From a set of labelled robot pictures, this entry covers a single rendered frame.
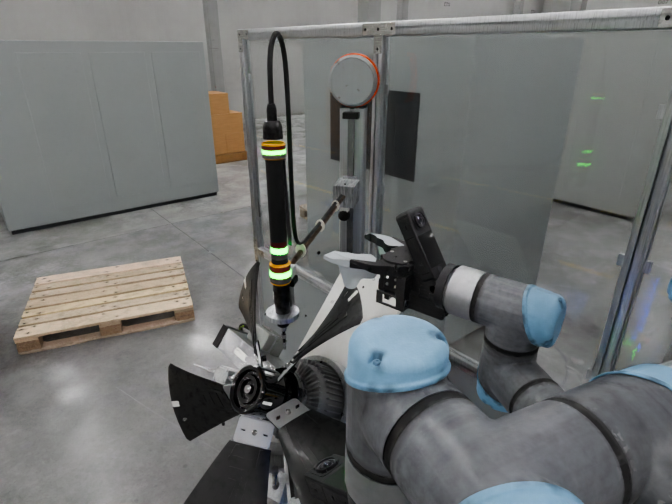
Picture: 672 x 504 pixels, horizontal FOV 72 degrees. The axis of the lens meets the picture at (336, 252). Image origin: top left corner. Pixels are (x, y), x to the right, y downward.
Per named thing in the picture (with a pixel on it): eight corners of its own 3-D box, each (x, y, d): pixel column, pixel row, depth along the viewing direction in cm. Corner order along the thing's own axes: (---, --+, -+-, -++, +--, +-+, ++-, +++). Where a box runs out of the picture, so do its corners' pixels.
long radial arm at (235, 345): (304, 378, 138) (278, 370, 129) (292, 400, 137) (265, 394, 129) (252, 336, 158) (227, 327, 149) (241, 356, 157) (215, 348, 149)
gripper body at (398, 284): (371, 301, 76) (437, 326, 69) (373, 253, 72) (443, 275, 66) (395, 284, 81) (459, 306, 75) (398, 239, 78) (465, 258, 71)
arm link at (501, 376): (501, 437, 63) (514, 372, 59) (464, 383, 73) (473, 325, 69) (552, 428, 65) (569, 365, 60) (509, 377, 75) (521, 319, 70)
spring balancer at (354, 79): (332, 105, 153) (327, 107, 147) (332, 52, 147) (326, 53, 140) (380, 106, 150) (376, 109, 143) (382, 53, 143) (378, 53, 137)
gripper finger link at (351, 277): (320, 289, 76) (375, 295, 74) (319, 256, 74) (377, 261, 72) (324, 281, 79) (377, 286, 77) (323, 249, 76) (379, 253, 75)
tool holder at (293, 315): (276, 301, 104) (273, 261, 100) (306, 305, 102) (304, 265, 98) (261, 322, 96) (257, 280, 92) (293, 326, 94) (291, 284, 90)
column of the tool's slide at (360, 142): (341, 490, 225) (343, 105, 152) (357, 494, 223) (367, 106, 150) (338, 501, 219) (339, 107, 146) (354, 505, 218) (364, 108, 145)
